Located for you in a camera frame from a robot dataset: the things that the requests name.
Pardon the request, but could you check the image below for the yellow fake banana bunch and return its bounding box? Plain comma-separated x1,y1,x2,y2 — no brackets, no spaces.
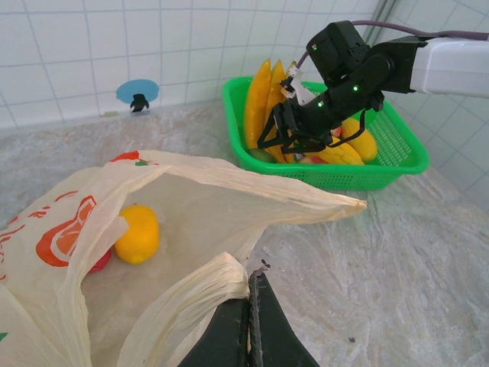
243,57,299,164

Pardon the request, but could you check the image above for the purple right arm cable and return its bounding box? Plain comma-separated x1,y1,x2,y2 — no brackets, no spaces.
296,19,489,77

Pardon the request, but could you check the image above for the yellow orange fruit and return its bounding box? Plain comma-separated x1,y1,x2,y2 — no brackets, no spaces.
114,204,160,265

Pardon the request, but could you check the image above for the red fake bell pepper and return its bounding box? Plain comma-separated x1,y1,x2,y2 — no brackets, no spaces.
89,247,113,274

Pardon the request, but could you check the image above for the beige cloth bag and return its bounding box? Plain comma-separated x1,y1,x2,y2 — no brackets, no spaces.
0,150,368,367

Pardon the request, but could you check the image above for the blue circle penguin sticker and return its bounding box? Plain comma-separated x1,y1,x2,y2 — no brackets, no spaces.
115,79,160,114

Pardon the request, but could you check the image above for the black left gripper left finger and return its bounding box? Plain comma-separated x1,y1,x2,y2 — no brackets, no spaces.
178,297,252,367

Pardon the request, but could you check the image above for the green plastic basket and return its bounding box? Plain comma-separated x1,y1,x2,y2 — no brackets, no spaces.
222,75,430,191

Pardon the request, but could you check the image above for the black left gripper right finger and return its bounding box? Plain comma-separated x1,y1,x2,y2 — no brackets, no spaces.
249,267,320,367

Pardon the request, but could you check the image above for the aluminium corner post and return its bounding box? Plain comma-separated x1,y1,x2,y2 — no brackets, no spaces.
364,0,398,44

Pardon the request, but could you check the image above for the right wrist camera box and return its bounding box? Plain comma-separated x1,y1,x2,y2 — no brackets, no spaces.
305,21,371,84

